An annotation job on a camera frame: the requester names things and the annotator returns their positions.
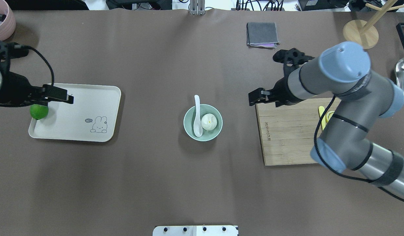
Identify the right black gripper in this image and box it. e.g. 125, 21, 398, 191
248, 48, 314, 107

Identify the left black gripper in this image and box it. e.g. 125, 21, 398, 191
0, 41, 74, 108

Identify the white steamed bun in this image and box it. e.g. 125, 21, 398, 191
201, 113, 217, 130

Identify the white ceramic spoon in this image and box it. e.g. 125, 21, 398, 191
193, 94, 203, 137

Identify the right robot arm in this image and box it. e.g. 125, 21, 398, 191
248, 41, 404, 202

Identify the mint green bowl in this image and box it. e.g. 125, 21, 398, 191
183, 104, 223, 142

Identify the pink bowl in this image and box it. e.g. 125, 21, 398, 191
0, 0, 16, 41

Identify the green lime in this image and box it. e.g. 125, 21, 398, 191
29, 104, 49, 120

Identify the bamboo cutting board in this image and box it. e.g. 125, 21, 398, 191
255, 98, 331, 166

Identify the beige rabbit serving tray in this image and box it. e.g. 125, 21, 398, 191
28, 83, 121, 142

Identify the grey folded cloth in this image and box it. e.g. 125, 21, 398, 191
246, 22, 281, 49

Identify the yellow plastic knife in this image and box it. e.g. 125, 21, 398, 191
318, 106, 327, 131

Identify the lemon slice upper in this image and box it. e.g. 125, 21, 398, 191
325, 110, 335, 123

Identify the wooden mug tree stand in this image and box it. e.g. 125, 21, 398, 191
342, 0, 404, 49

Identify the aluminium frame post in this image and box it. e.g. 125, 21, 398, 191
189, 0, 206, 15

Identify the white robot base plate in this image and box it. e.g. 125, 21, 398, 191
152, 225, 239, 236

